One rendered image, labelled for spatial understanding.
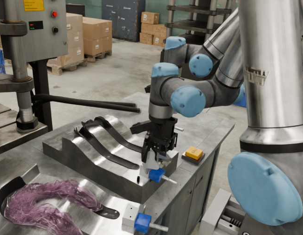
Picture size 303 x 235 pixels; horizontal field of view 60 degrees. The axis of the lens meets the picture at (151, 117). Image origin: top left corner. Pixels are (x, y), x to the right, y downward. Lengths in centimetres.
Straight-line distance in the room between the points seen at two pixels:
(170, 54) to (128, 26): 691
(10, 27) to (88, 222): 84
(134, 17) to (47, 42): 635
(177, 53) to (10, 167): 70
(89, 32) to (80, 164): 458
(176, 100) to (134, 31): 723
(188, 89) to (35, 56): 103
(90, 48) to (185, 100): 496
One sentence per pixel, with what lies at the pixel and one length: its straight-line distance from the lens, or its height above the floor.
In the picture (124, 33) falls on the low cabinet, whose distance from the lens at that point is 801.
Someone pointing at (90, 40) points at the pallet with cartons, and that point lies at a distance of 549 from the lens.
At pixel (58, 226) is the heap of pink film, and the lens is 77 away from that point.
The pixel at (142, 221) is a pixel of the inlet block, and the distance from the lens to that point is 81.
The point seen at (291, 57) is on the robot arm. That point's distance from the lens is 44.
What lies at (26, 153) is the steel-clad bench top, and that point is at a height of 80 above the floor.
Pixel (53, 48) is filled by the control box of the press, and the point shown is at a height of 112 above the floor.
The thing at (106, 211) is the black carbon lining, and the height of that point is 85.
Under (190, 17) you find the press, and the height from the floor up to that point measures 97.
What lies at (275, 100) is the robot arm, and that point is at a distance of 43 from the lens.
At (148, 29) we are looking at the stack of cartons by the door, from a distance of 776.
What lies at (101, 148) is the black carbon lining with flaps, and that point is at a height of 89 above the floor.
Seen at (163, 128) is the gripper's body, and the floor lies 109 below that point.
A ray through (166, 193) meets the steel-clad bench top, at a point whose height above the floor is 80.
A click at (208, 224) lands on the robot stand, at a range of 67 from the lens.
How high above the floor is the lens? 147
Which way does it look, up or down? 26 degrees down
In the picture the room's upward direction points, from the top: 5 degrees clockwise
